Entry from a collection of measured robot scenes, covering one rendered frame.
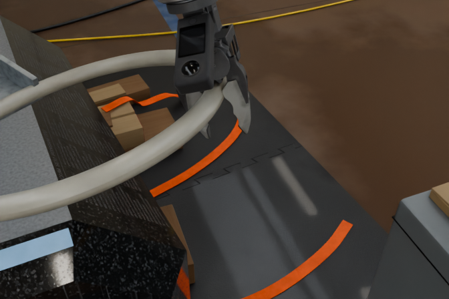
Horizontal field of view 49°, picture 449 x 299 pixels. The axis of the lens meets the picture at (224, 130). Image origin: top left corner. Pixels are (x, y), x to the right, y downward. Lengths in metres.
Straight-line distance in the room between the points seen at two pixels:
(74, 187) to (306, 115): 2.16
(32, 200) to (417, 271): 0.80
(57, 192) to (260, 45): 2.74
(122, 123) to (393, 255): 1.46
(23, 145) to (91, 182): 0.70
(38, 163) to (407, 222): 0.82
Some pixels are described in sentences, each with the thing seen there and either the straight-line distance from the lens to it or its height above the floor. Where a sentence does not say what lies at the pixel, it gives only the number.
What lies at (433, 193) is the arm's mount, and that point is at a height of 0.87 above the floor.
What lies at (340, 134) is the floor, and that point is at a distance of 2.56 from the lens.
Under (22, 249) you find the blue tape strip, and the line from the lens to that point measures 1.07.
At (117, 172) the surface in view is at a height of 1.21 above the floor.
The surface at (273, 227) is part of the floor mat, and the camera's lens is 2.06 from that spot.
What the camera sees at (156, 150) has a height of 1.22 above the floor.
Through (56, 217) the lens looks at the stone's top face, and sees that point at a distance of 1.08.
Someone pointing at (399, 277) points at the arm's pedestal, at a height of 0.66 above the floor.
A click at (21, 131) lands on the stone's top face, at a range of 1.32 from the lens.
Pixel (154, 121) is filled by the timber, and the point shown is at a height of 0.10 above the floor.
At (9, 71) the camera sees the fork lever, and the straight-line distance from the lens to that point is 1.08.
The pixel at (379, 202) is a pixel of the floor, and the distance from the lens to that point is 2.27.
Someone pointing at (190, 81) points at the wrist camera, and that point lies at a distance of 0.60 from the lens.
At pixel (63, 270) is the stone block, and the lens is 1.07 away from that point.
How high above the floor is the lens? 1.61
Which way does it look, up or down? 40 degrees down
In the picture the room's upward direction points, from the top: straight up
